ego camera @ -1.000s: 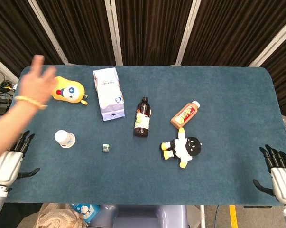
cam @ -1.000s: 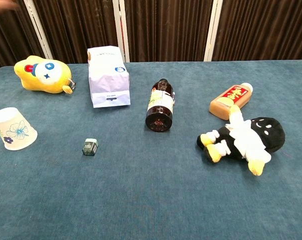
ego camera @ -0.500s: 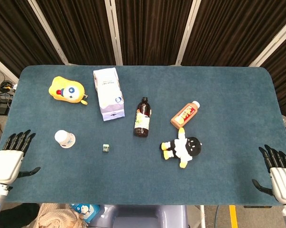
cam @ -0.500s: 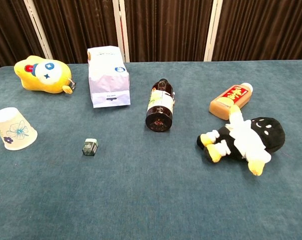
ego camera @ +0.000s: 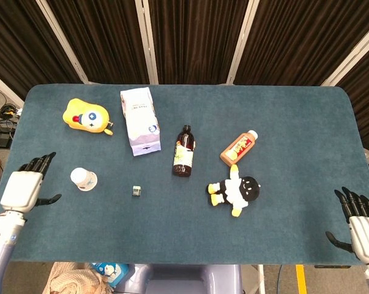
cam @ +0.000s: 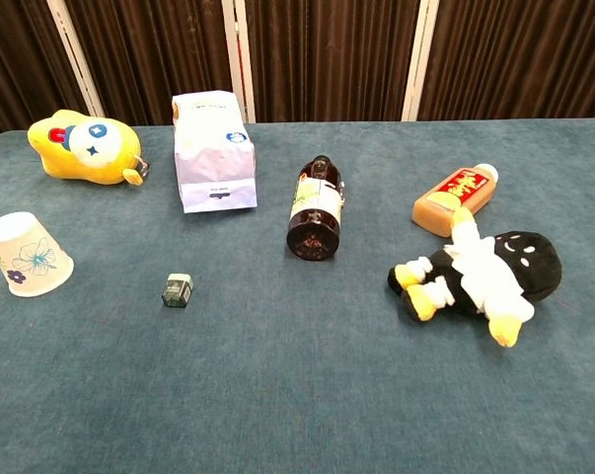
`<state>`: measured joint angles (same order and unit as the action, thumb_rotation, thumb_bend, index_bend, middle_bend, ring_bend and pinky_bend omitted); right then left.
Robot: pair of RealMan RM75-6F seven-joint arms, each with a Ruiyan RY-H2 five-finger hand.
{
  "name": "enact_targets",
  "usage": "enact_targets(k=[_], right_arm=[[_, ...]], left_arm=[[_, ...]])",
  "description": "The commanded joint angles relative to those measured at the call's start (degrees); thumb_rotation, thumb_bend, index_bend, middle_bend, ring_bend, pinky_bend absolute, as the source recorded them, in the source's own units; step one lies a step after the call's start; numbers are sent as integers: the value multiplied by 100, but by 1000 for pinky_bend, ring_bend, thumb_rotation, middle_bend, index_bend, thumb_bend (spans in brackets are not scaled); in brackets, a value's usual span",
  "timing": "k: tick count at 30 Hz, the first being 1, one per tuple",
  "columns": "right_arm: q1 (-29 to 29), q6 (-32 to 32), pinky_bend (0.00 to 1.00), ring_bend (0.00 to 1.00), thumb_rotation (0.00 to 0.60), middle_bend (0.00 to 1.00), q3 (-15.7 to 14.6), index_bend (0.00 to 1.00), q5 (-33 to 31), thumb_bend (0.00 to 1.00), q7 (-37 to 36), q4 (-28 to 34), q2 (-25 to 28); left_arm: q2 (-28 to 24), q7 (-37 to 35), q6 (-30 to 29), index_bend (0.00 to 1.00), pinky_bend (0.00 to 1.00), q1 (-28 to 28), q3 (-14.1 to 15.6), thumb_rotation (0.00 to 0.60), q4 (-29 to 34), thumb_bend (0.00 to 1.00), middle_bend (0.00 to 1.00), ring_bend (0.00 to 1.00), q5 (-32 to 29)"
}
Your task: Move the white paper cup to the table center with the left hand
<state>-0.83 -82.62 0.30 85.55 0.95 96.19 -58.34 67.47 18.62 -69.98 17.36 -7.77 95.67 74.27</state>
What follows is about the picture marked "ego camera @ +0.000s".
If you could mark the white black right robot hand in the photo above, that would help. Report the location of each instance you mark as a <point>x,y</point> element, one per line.
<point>364,239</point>

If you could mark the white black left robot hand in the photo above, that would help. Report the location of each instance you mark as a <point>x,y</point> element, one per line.
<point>20,190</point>

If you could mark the white floral paper cup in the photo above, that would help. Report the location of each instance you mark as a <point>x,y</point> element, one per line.
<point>84,179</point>

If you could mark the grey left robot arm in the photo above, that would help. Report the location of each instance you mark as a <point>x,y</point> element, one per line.
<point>2,245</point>

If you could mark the teal blue carpeted table surface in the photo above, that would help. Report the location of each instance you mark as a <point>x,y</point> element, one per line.
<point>263,220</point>

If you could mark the small green cube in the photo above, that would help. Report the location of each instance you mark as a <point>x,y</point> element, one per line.
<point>136,190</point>

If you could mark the yellow one-eyed plush toy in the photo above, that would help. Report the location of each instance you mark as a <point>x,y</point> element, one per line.
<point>87,118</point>

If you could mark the beige knitted cloth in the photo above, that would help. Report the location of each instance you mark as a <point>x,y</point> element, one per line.
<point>71,280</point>

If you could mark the blue printed package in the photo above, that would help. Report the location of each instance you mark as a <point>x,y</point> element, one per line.
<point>110,272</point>

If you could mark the black white plush doll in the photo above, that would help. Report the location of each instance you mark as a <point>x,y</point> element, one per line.
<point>236,190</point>

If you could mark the white lilac paper bag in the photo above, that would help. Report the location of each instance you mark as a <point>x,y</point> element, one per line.
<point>141,122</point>

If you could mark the dark brown curtain panel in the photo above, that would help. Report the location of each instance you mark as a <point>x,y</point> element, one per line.
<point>297,39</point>
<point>22,46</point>
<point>196,39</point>
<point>101,39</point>

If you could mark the orange drink bottle red label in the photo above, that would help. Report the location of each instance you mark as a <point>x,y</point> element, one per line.
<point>237,148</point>

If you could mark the dark brown glass bottle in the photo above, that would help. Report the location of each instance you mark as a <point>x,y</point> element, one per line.
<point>183,153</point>

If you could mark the grey robot torso base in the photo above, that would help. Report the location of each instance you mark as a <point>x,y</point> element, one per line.
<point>178,280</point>

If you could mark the white partition frame post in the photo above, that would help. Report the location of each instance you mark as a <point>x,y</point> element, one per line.
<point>147,43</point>
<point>351,53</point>
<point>242,43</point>
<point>63,41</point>
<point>3,85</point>

